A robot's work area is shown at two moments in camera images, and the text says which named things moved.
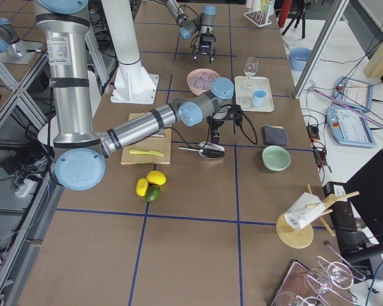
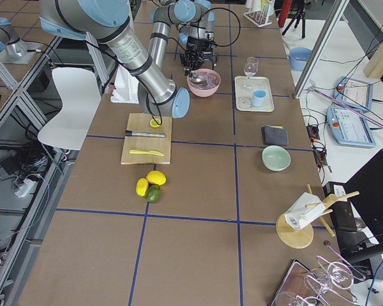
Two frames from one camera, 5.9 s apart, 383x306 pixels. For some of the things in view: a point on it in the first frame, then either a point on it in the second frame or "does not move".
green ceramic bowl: x=276 y=158 does not move
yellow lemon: x=156 y=176 does not move
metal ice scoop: x=209 y=150 → x=198 y=79
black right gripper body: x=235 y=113 → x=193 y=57
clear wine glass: x=251 y=66 does not move
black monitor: x=362 y=210 does not move
